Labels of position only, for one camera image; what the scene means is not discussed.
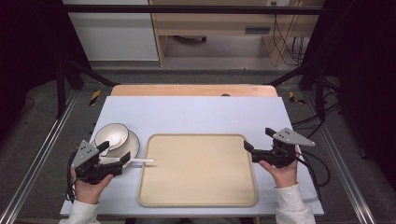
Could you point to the beige tray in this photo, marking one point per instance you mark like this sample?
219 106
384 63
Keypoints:
199 174

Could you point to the yellow black tape strip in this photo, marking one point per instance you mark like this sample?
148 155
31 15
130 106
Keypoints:
95 97
294 98

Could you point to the white chopstick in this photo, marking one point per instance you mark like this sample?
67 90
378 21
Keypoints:
141 160
109 162

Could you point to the wall power socket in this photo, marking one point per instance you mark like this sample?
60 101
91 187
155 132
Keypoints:
277 2

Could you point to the person's left hand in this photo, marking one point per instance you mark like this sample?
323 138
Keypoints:
88 191

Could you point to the white cabinet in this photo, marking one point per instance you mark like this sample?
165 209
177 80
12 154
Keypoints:
118 34

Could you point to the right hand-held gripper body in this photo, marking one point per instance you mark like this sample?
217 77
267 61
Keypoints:
285 146

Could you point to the aluminium rail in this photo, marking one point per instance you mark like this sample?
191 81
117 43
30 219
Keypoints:
342 168
37 155

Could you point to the black horizontal bar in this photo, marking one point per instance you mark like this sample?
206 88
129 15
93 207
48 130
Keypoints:
186 9

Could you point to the dark curtain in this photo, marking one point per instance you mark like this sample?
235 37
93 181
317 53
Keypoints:
28 46
364 77

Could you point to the wooden desk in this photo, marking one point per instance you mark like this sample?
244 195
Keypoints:
218 23

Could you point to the black metal stand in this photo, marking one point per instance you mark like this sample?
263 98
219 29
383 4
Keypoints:
60 90
320 93

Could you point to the person's right hand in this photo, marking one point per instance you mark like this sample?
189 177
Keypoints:
281 175

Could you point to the white bowl dark rim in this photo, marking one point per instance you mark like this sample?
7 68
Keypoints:
112 135

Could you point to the wooden table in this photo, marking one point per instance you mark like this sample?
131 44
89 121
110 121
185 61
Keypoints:
186 90

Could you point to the white plate dark rim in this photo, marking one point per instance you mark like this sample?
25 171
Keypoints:
132 146

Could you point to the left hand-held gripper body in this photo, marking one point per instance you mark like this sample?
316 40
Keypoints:
84 154

